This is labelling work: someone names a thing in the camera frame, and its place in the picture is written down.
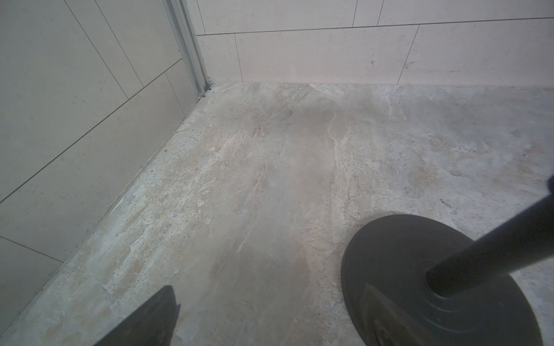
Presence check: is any black microphone stand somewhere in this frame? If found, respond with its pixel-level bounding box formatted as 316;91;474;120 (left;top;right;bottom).
340;195;553;345

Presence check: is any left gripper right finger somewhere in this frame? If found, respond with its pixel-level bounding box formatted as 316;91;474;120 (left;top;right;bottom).
358;284;441;345

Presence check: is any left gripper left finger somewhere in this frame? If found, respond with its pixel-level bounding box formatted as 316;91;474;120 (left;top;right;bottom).
95;285;180;346

